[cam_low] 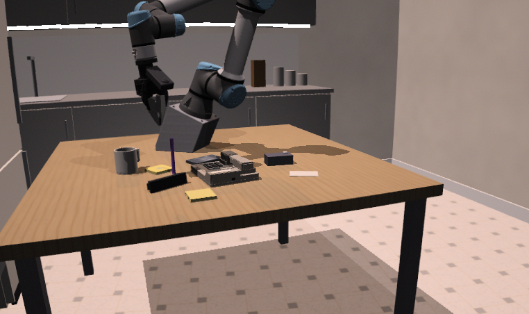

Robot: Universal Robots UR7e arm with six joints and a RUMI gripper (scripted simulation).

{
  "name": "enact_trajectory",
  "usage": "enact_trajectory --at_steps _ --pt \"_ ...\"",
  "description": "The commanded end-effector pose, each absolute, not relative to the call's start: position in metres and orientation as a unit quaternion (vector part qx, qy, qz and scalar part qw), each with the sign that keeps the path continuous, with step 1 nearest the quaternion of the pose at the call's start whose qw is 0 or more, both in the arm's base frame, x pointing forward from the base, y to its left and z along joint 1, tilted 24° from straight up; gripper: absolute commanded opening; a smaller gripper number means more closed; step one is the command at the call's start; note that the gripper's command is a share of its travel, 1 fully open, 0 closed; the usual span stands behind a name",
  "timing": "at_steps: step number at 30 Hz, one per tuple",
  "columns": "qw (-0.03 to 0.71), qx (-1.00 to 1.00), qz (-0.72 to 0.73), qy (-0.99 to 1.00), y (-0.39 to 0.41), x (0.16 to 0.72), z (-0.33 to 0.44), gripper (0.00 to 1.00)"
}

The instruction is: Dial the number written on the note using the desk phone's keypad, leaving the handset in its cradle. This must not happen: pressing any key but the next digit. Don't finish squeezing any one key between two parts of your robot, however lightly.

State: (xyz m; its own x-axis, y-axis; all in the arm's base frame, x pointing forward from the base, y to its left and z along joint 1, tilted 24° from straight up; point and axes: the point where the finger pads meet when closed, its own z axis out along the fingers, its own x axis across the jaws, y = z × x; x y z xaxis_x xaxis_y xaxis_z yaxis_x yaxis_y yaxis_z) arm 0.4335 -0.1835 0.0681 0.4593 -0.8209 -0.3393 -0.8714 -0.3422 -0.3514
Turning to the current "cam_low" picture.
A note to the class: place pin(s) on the grey mug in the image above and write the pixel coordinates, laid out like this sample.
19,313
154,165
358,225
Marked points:
126,160

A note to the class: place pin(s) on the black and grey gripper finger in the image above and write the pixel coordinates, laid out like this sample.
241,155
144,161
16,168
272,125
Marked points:
150,106
161,104

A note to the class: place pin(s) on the yellow sticky note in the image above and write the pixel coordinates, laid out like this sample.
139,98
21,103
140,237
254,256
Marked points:
159,169

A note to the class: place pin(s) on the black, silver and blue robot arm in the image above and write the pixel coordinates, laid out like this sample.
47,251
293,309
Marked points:
162,19

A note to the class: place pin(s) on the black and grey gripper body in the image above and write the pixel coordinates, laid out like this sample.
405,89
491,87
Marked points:
145,84

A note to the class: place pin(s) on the yellow square sticky pad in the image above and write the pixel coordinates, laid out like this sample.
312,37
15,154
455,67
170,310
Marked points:
200,195

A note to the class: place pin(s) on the white sheet of paper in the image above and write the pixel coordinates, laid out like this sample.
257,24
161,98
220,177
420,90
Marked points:
303,173

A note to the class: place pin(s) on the beige desk phone body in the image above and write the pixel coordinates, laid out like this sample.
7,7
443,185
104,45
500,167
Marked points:
223,173

